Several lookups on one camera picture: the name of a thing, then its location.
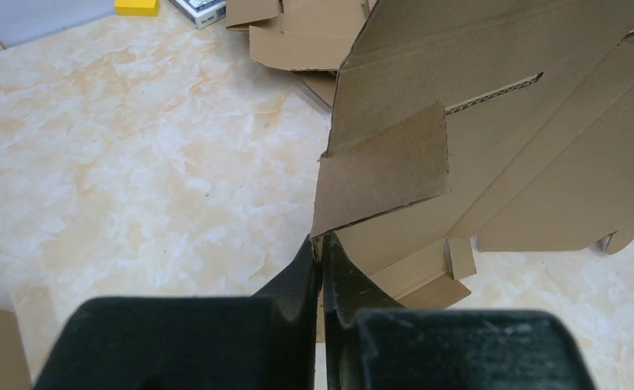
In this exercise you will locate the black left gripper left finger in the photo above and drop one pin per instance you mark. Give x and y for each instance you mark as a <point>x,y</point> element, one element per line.
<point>262,341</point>

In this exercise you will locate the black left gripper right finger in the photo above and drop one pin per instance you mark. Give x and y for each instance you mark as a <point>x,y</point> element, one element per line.
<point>373,342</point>

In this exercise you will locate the playing card box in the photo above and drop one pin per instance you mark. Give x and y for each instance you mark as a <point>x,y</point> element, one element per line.
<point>201,13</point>

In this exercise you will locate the cardboard sheet pile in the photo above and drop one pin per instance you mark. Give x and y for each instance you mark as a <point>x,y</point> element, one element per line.
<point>308,38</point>

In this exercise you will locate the yellow block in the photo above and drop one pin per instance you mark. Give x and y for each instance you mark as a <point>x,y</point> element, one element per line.
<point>137,7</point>

